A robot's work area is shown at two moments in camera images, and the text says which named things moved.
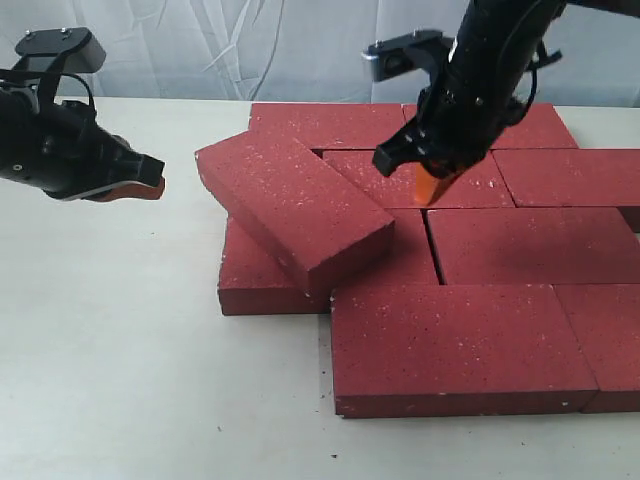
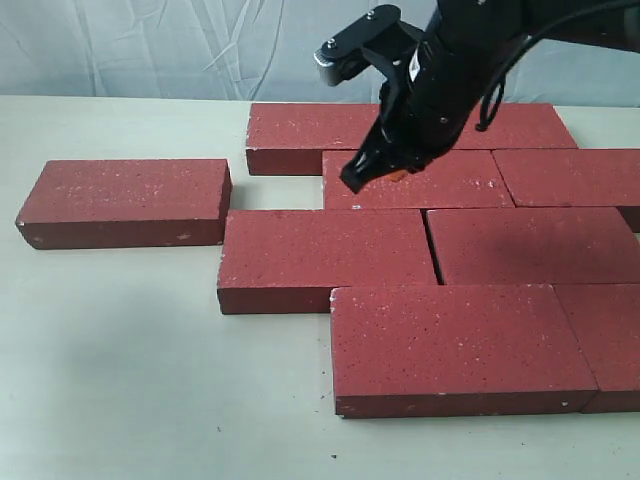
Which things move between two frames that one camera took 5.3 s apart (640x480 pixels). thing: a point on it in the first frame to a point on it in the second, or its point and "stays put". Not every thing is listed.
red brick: [540, 126] stays put
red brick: [253, 283] stays put
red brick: [312, 217] to [127, 203]
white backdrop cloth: [313, 50] stays put
